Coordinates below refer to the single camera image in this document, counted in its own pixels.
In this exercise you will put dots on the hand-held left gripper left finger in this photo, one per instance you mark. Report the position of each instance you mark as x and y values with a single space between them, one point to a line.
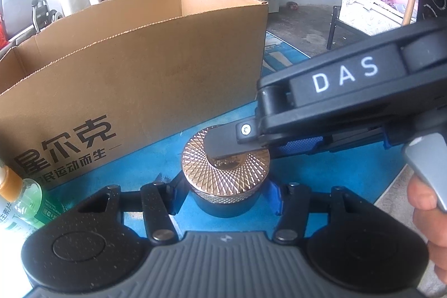
180 193

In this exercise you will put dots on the bed with floral mattress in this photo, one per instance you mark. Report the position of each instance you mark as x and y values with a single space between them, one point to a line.
370 11

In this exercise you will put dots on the brown cardboard box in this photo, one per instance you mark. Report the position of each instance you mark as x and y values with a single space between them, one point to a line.
139 74

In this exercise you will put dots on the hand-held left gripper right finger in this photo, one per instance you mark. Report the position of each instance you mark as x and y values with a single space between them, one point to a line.
273 196

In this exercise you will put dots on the pair of slippers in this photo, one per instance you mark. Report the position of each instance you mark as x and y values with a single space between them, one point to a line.
292 5

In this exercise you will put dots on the orange capped white bottle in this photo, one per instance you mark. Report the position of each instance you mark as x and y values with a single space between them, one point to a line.
8 184

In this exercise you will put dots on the person's right hand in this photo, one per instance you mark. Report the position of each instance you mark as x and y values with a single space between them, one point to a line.
433 235

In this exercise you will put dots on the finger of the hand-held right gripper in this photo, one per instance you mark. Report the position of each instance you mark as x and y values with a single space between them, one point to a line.
227 141
300 146

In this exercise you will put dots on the wheelchair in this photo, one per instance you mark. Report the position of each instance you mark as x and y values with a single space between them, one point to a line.
35 4

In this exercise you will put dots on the rose gold lidded jar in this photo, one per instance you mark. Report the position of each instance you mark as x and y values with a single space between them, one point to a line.
230 179

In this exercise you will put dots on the green plastic bottle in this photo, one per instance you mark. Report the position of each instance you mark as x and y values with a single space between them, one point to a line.
35 203

